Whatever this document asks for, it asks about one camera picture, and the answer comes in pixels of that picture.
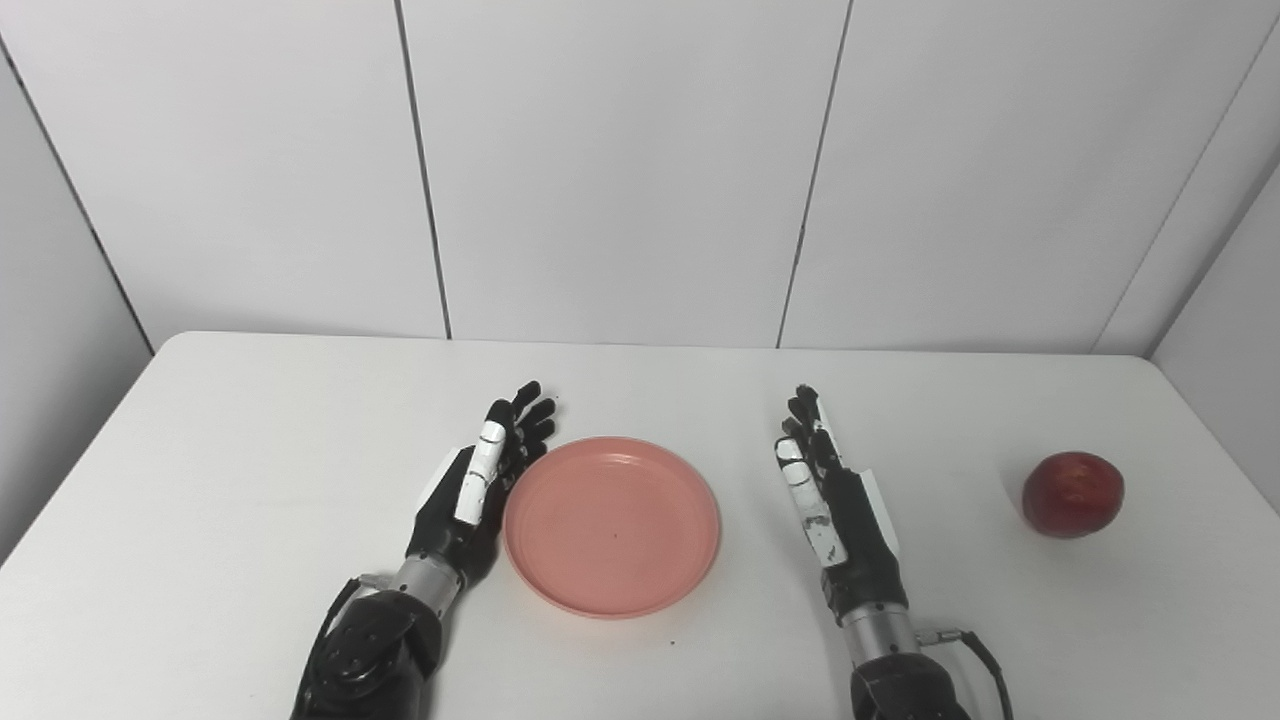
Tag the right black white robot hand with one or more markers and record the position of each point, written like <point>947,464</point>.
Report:
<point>835,510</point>

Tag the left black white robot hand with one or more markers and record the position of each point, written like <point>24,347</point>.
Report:
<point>475,490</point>

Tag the pink plastic plate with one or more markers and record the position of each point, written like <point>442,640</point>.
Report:
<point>612,527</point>

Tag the red apple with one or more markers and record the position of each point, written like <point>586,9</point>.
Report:
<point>1073,494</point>

